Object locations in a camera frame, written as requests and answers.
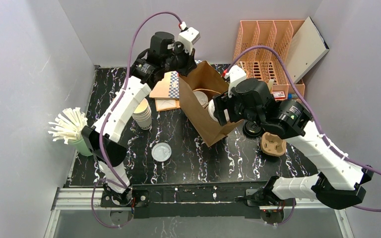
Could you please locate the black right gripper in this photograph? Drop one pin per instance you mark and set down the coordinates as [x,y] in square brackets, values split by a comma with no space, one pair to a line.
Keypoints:
[223,109]

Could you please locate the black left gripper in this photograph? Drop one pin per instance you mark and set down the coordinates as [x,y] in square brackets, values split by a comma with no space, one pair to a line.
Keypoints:
[184,60]

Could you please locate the brown paper bag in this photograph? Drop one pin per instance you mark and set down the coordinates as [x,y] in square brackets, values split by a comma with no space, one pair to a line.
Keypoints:
[206,79]

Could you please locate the white lid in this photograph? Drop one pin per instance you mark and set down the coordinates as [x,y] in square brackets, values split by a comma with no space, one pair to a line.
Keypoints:
[161,152]
[202,98]

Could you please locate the cardboard cup carrier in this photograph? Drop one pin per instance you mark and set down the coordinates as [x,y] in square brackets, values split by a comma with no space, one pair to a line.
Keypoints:
[272,145]

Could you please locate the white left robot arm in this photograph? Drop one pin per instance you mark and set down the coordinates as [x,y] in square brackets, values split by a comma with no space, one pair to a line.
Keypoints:
[102,138]

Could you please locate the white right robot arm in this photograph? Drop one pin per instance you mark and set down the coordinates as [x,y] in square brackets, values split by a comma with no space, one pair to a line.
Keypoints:
[338,183]

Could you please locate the checkered paper sheet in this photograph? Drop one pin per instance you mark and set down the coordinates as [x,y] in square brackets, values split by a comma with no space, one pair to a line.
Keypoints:
[173,85]

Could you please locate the stack of white lids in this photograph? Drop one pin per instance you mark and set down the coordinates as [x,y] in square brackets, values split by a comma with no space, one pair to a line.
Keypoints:
[142,115]

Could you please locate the white folder board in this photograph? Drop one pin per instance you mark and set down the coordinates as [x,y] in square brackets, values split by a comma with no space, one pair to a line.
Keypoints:
[306,49]

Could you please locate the green cup of stirrers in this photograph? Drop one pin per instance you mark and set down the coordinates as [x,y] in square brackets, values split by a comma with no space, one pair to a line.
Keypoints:
[68,126]

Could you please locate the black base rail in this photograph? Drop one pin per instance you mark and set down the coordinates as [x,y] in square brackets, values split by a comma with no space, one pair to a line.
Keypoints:
[224,193]

